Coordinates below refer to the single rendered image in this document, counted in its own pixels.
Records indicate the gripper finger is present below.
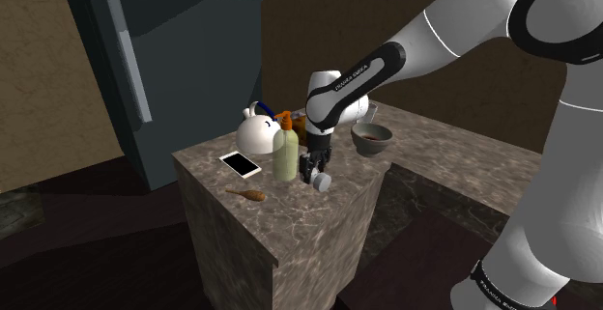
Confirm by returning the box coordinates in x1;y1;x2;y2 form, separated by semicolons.
299;154;314;184
312;155;330;177

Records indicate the small grey cylinder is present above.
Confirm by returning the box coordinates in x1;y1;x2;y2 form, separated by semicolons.
313;172;332;193

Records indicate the pale green soap dispenser bottle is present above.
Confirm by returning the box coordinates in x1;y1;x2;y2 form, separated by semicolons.
272;110;300;183

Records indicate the orange brown box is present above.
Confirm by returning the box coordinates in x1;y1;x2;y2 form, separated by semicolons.
290;110;309;148

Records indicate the grey bowl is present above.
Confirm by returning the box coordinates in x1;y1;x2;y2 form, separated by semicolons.
350;122;394;158

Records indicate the brown wooden honey dipper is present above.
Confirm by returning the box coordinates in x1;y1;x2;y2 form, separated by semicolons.
224;187;268;204

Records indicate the white smartphone with black screen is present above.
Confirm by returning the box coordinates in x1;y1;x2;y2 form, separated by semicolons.
218;150;263;181

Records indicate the dark grey refrigerator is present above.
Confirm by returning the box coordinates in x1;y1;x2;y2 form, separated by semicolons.
56;0;264;192

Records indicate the white teapot with blue handle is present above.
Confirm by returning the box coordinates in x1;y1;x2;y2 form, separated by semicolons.
235;100;284;155

